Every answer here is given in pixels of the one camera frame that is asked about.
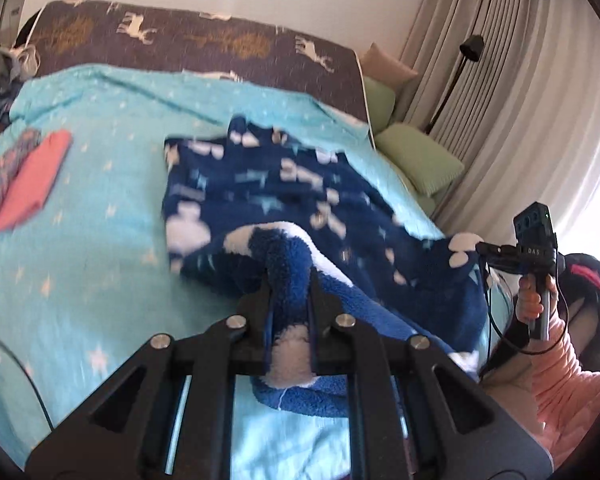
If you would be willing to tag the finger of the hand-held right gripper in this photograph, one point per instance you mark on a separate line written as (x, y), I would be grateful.
(487, 250)

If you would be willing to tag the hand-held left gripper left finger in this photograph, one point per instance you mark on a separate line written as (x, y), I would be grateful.
(252, 310)

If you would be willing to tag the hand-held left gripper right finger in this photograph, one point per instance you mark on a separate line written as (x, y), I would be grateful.
(325, 320)

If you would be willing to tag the navy fleece robe white print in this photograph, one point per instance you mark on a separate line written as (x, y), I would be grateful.
(280, 200)

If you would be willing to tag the person's right forearm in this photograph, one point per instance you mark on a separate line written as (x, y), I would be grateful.
(565, 385)

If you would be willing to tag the person's right hand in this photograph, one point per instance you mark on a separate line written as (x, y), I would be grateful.
(525, 302)

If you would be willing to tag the black and pink object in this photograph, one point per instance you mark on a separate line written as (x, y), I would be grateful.
(595, 265)

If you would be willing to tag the green bed sheet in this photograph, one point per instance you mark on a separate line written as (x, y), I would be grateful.
(425, 202)

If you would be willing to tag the large green pillow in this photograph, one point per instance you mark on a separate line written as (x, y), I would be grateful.
(420, 157)

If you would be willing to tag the beige cloth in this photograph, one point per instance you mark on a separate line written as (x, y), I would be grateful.
(510, 395)

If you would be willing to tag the grey pleated curtain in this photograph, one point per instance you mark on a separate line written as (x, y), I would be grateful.
(530, 85)

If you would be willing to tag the light blue star blanket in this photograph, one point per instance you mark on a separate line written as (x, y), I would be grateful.
(105, 260)

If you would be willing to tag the small green pillow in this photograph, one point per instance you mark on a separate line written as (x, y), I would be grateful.
(380, 102)

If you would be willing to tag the black floor lamp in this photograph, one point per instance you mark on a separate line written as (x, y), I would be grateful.
(472, 46)

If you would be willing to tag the pink pillow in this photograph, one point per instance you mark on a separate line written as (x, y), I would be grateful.
(385, 65)

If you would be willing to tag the coral folded garment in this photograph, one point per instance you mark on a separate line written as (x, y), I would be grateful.
(30, 185)

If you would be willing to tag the brown reindeer patterned blanket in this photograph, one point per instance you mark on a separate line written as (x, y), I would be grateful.
(205, 40)

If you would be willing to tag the patterned folded garment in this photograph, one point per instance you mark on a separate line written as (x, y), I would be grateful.
(7, 165)

